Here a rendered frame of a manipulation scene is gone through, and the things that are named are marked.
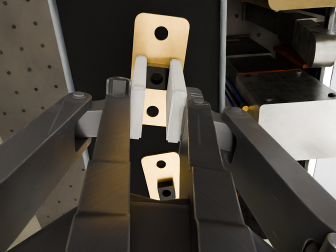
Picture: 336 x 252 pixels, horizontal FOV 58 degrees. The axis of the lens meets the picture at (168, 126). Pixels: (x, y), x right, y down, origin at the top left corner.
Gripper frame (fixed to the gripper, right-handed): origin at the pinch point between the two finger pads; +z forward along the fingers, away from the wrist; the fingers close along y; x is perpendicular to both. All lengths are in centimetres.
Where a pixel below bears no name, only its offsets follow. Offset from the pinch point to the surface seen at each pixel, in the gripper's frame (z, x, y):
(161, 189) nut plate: 6.7, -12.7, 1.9
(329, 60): 13.1, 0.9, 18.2
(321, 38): 14.0, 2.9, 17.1
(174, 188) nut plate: 6.9, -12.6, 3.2
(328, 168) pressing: 23.9, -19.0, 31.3
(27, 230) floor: 124, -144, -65
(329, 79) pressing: 23.6, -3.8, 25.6
